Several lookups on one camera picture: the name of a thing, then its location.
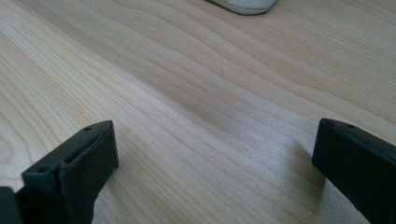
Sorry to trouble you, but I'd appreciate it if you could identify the white dish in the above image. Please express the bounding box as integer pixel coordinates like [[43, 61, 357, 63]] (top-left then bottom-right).
[[207, 0, 278, 16]]

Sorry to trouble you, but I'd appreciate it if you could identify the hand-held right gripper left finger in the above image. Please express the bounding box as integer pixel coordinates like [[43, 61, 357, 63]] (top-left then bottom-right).
[[15, 119, 120, 224]]

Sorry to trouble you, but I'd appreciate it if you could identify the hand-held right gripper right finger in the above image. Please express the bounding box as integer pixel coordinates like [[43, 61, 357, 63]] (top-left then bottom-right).
[[312, 118, 396, 224]]

